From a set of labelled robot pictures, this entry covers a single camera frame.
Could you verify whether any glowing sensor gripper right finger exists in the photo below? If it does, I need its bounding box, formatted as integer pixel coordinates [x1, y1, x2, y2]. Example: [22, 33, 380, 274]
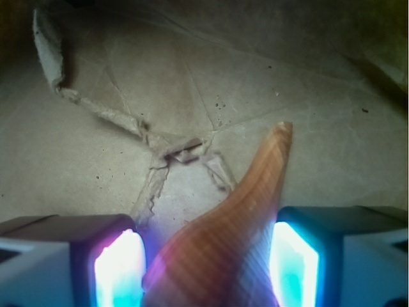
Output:
[270, 206, 408, 306]

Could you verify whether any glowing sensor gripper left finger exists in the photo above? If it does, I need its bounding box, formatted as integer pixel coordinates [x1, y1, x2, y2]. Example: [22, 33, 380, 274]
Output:
[1, 214, 146, 306]

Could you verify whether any orange spiral conch shell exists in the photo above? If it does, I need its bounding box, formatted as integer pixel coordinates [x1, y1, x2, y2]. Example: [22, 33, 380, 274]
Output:
[141, 122, 293, 306]

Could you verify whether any torn brown paper bag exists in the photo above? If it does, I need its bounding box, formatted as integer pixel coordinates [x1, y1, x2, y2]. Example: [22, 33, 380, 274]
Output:
[0, 0, 409, 224]

